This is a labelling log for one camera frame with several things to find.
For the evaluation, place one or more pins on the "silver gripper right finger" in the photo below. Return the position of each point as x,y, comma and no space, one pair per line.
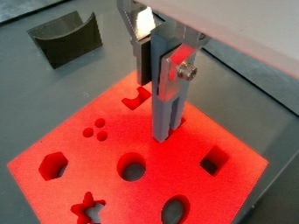
177,67

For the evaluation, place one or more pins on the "red foam shape board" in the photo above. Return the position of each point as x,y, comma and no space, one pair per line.
100,171

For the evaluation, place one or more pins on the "black curved holder stand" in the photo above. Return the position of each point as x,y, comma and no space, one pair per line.
66,38

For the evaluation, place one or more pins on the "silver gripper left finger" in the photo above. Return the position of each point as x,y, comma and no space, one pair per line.
140,21

